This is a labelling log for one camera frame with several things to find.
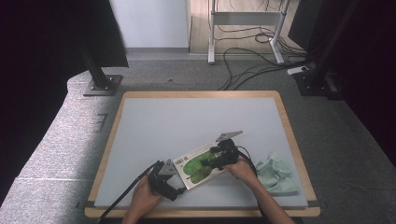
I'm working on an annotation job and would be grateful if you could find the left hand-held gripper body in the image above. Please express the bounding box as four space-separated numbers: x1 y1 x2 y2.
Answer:
148 159 180 201

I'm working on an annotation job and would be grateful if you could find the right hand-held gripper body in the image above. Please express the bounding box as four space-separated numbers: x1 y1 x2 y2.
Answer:
215 130 244 169

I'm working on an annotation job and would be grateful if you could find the caterpillar picture book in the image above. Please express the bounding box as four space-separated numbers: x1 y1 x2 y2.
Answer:
172 142 228 190

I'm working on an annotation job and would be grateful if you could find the light green cloth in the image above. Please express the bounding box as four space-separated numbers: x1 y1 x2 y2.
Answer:
255 152 302 196

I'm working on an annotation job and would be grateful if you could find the person's left hand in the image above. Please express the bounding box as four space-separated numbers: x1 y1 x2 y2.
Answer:
128 175 164 216

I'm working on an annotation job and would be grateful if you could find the person's right hand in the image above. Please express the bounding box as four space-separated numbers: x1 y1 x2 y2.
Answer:
223 156 258 188

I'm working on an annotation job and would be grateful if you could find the grey table mat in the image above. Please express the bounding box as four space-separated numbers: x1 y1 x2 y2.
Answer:
93 97 309 209

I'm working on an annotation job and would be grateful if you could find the white power strip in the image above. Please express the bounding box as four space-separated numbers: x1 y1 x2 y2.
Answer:
287 65 310 77

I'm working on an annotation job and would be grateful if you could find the black stand with grey base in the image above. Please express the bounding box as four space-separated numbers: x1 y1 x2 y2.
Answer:
78 46 124 97

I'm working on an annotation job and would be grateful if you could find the black curtain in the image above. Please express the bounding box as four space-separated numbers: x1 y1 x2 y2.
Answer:
0 0 129 206
288 0 396 166

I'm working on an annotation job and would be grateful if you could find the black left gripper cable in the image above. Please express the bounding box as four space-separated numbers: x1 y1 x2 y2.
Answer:
97 160 164 224

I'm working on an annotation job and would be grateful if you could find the tangle of black floor cables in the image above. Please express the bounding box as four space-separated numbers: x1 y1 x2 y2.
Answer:
214 0 316 91

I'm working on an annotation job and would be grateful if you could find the white metal desk frame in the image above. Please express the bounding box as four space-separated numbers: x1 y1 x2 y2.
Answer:
207 0 292 65

